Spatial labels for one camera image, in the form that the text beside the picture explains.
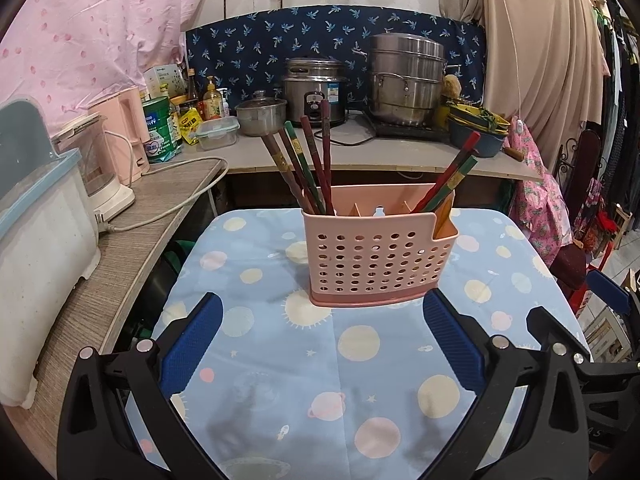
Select white dish rack blue lid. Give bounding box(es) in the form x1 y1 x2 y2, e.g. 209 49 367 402
0 99 101 408

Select pink floral garment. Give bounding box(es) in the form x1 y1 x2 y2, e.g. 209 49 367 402
510 120 573 268

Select blue planet print tablecloth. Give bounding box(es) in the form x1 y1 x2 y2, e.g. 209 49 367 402
122 207 593 480

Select green milk powder tin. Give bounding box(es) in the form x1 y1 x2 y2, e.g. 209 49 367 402
142 96 183 163

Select pink perforated utensil holder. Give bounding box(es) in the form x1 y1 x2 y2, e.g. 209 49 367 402
301 183 459 309

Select clear plastic food container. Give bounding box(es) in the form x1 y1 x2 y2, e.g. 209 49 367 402
195 116 241 152

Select dark brown chopstick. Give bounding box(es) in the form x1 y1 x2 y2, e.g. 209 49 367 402
261 132 316 213

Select grey wood-grain side shelf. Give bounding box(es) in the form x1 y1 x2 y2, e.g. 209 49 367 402
30 157 231 476

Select dark metal chair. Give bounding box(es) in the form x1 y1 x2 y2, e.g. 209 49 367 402
555 130 603 296

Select white cord with switch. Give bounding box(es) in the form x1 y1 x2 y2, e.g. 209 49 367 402
492 0 527 134

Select steel rice cooker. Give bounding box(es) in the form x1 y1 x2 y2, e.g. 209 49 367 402
281 57 349 130

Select small steel pot with lid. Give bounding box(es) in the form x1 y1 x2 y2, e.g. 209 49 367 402
235 90 288 137

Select maroon chopstick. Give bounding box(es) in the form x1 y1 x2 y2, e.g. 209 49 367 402
320 99 337 215

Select pink electric kettle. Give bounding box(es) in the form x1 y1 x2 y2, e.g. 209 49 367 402
87 85 151 186

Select red plastic stool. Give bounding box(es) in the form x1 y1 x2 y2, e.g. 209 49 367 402
575 255 612 312

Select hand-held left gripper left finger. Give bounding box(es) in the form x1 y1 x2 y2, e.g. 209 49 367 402
56 291 227 480

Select blue plastic basin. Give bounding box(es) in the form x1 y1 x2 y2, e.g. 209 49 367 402
446 120 508 158

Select yellow green striped bowl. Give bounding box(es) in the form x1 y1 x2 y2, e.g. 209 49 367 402
447 100 511 133

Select bottles of condiments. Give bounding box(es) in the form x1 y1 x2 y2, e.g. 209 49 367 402
202 76 223 121

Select large steel steamer pot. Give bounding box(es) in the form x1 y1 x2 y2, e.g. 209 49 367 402
367 32 448 127

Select white power cable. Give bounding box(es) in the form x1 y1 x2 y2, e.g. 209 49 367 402
95 156 229 234

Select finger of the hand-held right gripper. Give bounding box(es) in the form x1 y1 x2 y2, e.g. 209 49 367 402
526 307 640 368
586 269 640 322

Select dark red chopstick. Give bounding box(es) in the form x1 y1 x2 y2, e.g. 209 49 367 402
299 116 328 213

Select hanging clothes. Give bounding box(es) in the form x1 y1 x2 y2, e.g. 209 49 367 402
585 0 640 221

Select black induction cooker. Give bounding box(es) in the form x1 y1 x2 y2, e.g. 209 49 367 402
360 110 453 140

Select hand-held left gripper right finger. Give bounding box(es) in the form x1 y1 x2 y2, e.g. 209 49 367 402
424 289 592 480

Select beige curtain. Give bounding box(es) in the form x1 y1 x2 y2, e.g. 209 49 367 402
440 0 616 186

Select yellow snack packet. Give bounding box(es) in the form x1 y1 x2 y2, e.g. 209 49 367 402
179 111 203 146

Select pink dotted cloth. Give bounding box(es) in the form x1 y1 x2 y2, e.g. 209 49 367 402
0 0 223 156

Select white green carton box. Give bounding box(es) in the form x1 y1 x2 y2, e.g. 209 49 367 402
144 64 183 101

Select navy leaf print cloth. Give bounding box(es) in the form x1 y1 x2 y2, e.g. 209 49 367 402
185 5 488 116

